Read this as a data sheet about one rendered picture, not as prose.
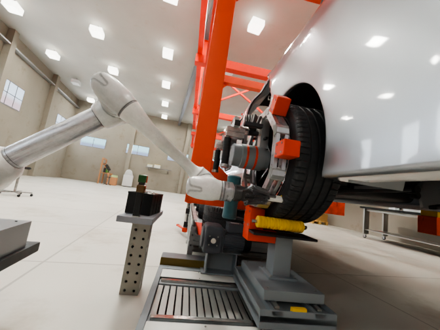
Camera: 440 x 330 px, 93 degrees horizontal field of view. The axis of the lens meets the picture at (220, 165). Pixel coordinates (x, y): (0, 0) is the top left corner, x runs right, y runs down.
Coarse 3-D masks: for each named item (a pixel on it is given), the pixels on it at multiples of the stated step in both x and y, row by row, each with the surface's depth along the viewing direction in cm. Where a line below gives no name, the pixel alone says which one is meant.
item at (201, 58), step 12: (204, 0) 310; (216, 0) 259; (204, 12) 332; (204, 24) 355; (204, 48) 758; (204, 60) 433; (228, 60) 441; (204, 72) 422; (228, 72) 454; (240, 72) 447; (252, 72) 446; (264, 72) 451; (228, 96) 756; (228, 120) 757; (192, 132) 1021; (192, 144) 1318
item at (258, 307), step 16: (240, 272) 132; (240, 288) 117; (256, 304) 92; (272, 304) 92; (288, 304) 99; (304, 304) 99; (320, 304) 103; (256, 320) 89; (272, 320) 88; (288, 320) 89; (304, 320) 90; (320, 320) 91; (336, 320) 92
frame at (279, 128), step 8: (264, 112) 118; (272, 120) 103; (280, 120) 104; (272, 128) 101; (280, 128) 95; (288, 128) 96; (280, 136) 97; (288, 136) 96; (248, 144) 142; (256, 144) 142; (272, 144) 98; (272, 152) 96; (272, 160) 94; (280, 160) 96; (272, 168) 93; (280, 168) 94; (248, 176) 142; (272, 176) 93; (280, 176) 93; (248, 184) 142; (264, 184) 100; (272, 184) 101; (272, 192) 100
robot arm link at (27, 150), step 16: (96, 112) 93; (48, 128) 89; (64, 128) 90; (80, 128) 92; (96, 128) 96; (16, 144) 85; (32, 144) 86; (48, 144) 88; (64, 144) 92; (0, 160) 82; (16, 160) 85; (32, 160) 89; (0, 176) 82; (16, 176) 87
